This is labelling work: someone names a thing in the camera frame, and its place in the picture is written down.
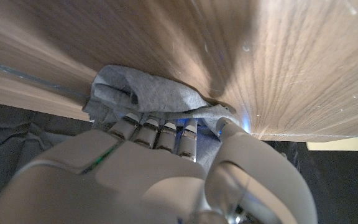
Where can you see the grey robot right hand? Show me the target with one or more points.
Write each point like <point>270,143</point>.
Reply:
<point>135,180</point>

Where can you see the grey cotton shorts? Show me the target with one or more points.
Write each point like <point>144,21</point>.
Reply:
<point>160,93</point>

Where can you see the grey tape outline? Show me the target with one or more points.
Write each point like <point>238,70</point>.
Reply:
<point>26,76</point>

